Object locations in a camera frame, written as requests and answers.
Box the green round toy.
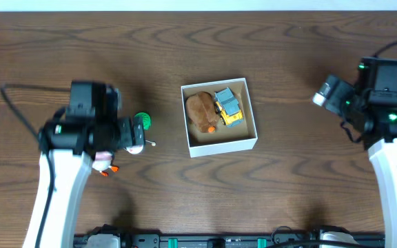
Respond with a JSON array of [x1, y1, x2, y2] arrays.
[[134, 112, 152, 130]]

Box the brown plush toy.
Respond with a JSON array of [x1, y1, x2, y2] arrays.
[[185, 92, 220, 133]]

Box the yellow grey toy truck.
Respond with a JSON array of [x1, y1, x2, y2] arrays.
[[214, 87, 243, 127]]

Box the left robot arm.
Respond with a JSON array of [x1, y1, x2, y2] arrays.
[[23, 81, 146, 247]]

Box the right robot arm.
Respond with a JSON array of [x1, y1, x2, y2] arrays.
[[312, 56, 397, 247]]

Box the small pellet drum toy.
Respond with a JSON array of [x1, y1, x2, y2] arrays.
[[125, 140, 156, 154]]

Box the pink white duck toy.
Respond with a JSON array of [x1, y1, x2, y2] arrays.
[[92, 151, 119, 176]]

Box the white cardboard box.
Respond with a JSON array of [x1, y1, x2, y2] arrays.
[[181, 78, 258, 158]]

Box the left black cable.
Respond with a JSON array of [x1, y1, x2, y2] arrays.
[[0, 82, 72, 248]]

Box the black mounting rail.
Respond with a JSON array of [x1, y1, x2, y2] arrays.
[[73, 225, 385, 248]]

